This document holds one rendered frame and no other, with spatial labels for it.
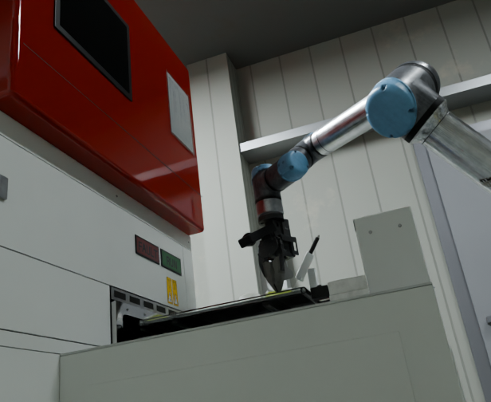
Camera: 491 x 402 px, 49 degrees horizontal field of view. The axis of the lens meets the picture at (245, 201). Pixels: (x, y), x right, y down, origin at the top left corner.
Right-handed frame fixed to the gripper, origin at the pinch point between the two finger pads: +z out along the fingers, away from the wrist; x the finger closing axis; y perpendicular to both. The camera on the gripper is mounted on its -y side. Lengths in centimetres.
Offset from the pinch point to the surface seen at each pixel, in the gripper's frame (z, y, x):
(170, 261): -11.0, -18.9, 19.1
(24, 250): 1, -68, -7
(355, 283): 9.8, -14.4, -34.3
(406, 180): -93, 179, 47
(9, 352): 18, -70, -8
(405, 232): 8, -25, -53
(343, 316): 20, -36, -46
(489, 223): -55, 192, 14
